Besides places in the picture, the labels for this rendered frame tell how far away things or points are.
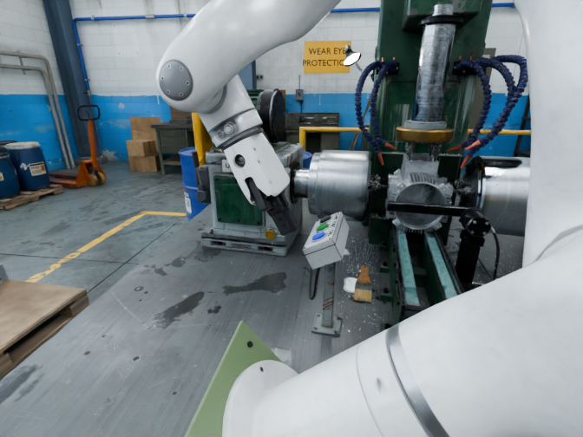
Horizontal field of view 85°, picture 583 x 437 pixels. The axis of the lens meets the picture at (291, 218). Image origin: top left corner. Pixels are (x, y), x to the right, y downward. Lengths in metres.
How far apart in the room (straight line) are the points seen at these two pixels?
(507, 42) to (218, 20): 6.46
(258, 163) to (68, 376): 0.61
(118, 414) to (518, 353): 0.66
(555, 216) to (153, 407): 0.69
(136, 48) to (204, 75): 6.87
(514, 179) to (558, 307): 0.89
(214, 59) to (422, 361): 0.38
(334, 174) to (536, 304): 0.86
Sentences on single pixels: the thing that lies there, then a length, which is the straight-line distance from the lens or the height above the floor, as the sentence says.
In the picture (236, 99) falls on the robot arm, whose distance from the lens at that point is 0.51.
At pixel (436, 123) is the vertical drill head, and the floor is 1.26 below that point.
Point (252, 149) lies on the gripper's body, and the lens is 0.49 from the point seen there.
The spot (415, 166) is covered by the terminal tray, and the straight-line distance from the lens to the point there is 1.14.
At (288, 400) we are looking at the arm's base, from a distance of 0.39.
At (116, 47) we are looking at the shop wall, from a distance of 7.51.
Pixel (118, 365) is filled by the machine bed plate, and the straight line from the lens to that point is 0.85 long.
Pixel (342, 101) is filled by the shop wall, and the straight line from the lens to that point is 6.21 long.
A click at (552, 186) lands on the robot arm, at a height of 1.27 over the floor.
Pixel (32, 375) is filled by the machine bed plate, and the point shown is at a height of 0.80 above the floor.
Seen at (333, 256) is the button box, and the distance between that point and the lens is 0.65.
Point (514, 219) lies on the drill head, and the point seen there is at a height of 1.00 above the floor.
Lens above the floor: 1.35
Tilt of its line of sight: 21 degrees down
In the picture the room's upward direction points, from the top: straight up
